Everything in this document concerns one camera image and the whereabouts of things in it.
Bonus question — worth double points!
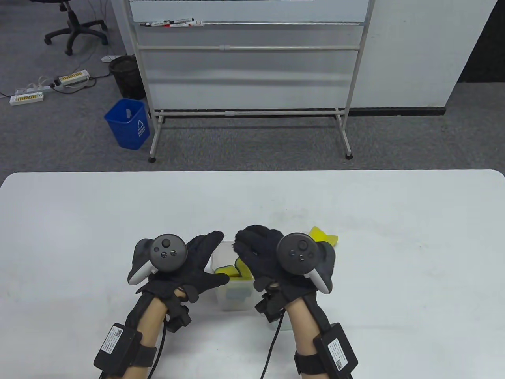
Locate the person's right hand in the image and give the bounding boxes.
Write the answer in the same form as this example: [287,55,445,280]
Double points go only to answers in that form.
[235,225,318,306]

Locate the person's left hand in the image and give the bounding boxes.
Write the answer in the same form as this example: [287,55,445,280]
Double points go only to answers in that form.
[136,231,230,304]

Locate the black tracking controller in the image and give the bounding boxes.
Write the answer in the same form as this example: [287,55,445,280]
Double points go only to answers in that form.
[276,233,337,295]
[127,234,188,285]

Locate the clear plastic airtight container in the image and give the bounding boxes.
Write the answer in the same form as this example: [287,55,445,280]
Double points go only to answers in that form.
[210,241,257,312]

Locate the person's left forearm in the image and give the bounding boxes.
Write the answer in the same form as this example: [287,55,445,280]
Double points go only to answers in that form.
[126,294,176,356]

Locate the person's right forearm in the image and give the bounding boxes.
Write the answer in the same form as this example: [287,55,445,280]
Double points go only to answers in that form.
[284,295,332,356]

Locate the black wrist sensor box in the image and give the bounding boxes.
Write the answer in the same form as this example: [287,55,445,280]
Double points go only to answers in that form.
[314,323,359,371]
[94,323,142,375]

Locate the blue plastic bin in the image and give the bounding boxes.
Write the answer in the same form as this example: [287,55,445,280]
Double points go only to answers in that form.
[104,99,150,150]

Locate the white mobile whiteboard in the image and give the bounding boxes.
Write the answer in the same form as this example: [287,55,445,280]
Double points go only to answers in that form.
[112,0,375,163]

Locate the black mesh wastebasket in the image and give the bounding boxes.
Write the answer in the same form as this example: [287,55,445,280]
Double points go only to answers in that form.
[108,55,146,100]

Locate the white power strip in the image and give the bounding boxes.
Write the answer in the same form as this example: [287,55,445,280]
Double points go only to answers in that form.
[58,70,90,85]
[9,92,44,106]

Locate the white power strips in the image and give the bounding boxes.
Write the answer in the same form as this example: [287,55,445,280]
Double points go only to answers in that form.
[15,77,60,95]

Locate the black office chair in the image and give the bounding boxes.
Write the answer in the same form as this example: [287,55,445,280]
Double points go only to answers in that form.
[30,0,109,56]

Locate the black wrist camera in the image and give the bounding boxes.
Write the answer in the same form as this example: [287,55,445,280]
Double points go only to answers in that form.
[164,298,193,332]
[254,290,286,323]

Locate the black arm strap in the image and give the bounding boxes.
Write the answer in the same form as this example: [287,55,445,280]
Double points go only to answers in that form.
[293,351,318,375]
[128,344,157,370]

